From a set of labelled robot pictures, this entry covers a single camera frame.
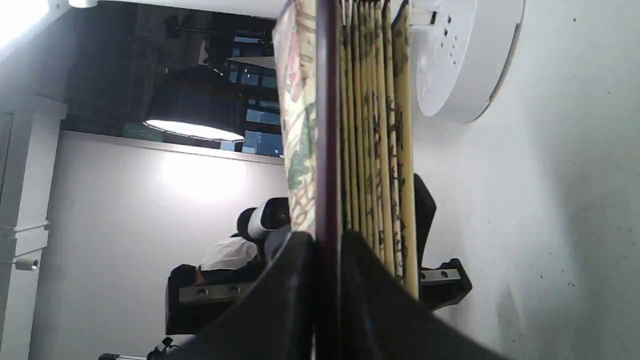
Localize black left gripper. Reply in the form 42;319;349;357
165;172;473;336

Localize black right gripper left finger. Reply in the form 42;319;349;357
166;232;315;360

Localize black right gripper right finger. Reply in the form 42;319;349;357
340;231;502;360

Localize painted paper folding fan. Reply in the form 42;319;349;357
272;0;418;301

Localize black ceiling lamp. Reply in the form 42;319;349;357
141;64;246;143

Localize white desk lamp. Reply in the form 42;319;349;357
67;0;526;124

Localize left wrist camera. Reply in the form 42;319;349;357
233;197;291;244

